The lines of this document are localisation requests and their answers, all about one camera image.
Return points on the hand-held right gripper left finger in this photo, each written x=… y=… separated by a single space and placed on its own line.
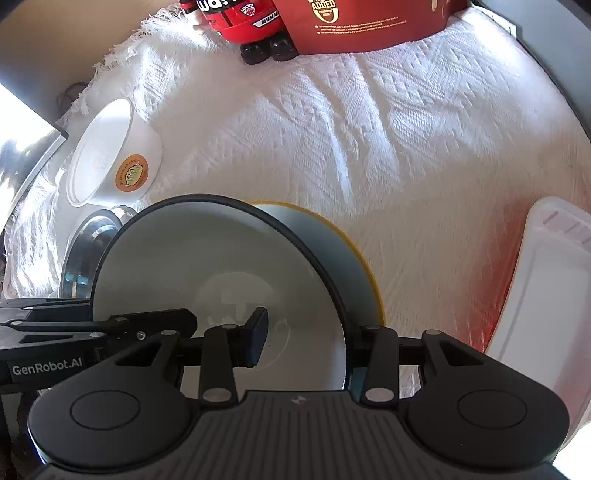
x=258 y=337

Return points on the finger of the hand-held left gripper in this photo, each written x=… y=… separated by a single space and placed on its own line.
x=157 y=323
x=46 y=307

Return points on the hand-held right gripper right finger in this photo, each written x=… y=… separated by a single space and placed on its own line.
x=374 y=346

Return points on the blue bowl with black rim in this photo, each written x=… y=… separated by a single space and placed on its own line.
x=207 y=258

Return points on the white bowl with yellow rim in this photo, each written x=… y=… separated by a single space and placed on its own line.
x=323 y=240

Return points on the red and white plastic tray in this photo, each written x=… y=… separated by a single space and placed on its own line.
x=545 y=300

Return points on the white paper bowl orange label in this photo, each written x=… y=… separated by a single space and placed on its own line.
x=138 y=143

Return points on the stainless steel bowl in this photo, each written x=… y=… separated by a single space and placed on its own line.
x=83 y=258

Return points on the black curved monitor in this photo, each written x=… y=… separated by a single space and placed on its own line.
x=23 y=138

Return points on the white woven tablecloth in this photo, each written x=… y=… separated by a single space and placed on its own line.
x=369 y=138

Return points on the panda racer figurine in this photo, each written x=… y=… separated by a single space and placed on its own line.
x=240 y=23

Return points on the red snack bag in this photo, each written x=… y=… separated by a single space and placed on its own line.
x=369 y=27

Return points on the white computer case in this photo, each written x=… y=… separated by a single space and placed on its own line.
x=498 y=11

